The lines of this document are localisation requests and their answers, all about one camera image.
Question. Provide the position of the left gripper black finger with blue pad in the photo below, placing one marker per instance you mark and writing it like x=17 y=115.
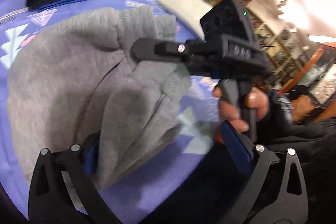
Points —
x=274 y=190
x=49 y=200

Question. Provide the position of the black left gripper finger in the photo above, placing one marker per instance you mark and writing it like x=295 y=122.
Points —
x=145 y=49

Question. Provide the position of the grey sweatpants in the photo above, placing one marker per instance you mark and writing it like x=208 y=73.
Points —
x=77 y=77

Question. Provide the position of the black jacket sleeve forearm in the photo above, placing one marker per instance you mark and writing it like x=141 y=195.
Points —
x=314 y=144

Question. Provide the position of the person's right hand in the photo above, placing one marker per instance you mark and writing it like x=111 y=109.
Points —
x=256 y=100

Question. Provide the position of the white quilted mattress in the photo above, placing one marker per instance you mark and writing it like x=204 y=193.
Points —
x=189 y=12

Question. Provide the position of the blue patterned bed sheet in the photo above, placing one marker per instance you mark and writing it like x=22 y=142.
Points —
x=138 y=193

